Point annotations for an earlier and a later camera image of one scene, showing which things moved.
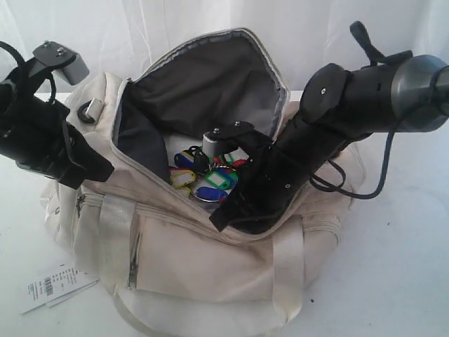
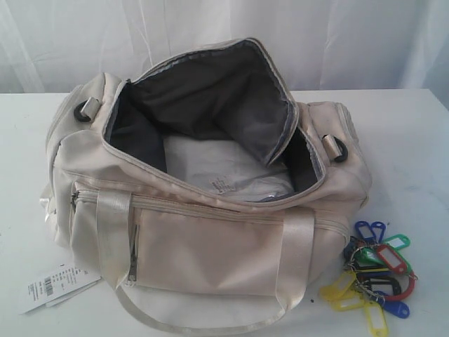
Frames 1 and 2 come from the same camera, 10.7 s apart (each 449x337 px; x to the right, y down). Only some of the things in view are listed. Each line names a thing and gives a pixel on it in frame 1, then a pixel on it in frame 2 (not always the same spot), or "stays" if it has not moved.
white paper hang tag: [44, 291] stays
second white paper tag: [59, 299] stays
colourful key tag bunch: [209, 179] -> [380, 277]
